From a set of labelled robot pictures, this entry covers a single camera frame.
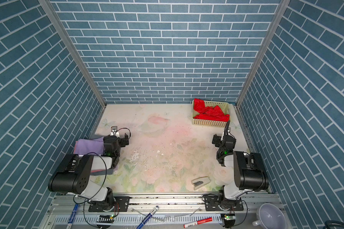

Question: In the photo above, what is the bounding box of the red t-shirt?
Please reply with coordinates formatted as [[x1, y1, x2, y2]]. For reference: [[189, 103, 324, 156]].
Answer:
[[194, 99, 230, 122]]

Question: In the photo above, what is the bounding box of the pale green plastic basket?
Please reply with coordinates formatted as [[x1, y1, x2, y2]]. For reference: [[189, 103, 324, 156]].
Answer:
[[192, 100, 230, 127]]

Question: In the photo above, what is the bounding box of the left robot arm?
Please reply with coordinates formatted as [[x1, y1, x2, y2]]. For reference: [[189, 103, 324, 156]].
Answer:
[[48, 127, 131, 213]]

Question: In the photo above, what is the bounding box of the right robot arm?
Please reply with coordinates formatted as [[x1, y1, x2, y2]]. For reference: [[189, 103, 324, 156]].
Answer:
[[212, 133, 269, 210]]

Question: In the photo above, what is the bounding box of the folded purple t-shirt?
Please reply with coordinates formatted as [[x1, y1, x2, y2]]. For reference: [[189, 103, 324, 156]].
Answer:
[[74, 137, 104, 155]]

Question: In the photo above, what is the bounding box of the grey stapler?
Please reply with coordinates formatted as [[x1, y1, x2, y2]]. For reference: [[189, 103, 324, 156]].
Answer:
[[191, 177, 211, 190]]

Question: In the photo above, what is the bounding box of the blue marker pen centre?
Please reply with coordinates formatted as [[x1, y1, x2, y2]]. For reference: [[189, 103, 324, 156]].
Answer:
[[136, 206, 159, 229]]

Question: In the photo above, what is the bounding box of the blue marker pen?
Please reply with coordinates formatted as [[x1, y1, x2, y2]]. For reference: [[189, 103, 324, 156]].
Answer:
[[136, 206, 159, 229], [66, 204, 79, 229]]

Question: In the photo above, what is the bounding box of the red marker pen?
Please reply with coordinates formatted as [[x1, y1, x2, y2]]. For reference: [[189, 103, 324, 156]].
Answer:
[[183, 217, 213, 228]]

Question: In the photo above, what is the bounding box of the blue marker pen left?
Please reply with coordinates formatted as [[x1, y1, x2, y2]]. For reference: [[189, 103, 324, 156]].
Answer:
[[66, 204, 79, 229]]

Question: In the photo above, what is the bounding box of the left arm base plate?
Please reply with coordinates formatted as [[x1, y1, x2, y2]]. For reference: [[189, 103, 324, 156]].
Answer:
[[88, 196, 131, 213]]

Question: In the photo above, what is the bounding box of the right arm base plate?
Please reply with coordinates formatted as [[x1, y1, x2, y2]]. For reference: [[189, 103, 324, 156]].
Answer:
[[202, 194, 244, 211]]

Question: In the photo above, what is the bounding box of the aluminium frame rail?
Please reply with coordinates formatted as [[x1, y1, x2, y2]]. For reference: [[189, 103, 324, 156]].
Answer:
[[40, 191, 286, 229]]

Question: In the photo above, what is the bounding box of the black cable coil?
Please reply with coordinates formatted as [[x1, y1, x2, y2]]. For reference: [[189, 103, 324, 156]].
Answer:
[[323, 219, 344, 229]]

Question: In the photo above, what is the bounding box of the right aluminium corner post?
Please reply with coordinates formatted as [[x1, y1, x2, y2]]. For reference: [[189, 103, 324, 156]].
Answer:
[[236, 0, 290, 107]]

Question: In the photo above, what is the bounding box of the aluminium corner post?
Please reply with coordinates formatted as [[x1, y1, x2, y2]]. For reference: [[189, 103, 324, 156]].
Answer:
[[38, 0, 107, 108], [236, 0, 290, 107]]

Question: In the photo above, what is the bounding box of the left aluminium corner post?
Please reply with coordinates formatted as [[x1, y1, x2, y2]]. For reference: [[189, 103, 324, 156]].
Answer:
[[38, 0, 107, 108]]

